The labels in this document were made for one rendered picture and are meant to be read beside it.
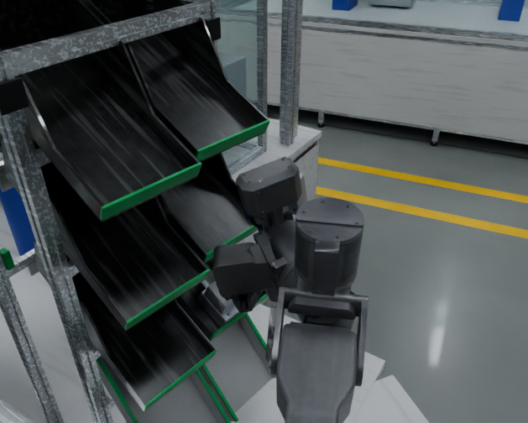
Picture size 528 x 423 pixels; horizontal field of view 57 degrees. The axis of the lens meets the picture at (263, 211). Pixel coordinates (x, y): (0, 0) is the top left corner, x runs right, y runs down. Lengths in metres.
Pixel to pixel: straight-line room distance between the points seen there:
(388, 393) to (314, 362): 0.79
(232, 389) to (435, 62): 3.49
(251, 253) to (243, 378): 0.51
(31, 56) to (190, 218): 0.32
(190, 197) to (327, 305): 0.40
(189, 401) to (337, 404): 0.54
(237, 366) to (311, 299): 0.57
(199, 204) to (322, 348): 0.41
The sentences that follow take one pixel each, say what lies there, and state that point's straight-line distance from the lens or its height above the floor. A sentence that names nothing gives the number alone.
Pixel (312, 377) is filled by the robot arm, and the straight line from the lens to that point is 0.40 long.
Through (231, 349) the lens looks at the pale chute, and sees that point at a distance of 0.97.
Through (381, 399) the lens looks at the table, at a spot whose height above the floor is 0.86.
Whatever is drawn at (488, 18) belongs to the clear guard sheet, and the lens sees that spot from 4.08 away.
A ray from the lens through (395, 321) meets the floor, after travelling 2.57.
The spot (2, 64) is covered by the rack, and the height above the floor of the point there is 1.65.
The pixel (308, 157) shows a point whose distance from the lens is 2.25.
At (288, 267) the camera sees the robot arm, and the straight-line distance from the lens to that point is 0.48.
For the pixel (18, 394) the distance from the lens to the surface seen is 1.27.
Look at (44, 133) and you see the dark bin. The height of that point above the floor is 1.58.
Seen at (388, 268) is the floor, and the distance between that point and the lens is 2.87.
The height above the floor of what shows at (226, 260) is 1.48.
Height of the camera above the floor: 1.79
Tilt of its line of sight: 33 degrees down
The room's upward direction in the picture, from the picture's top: straight up
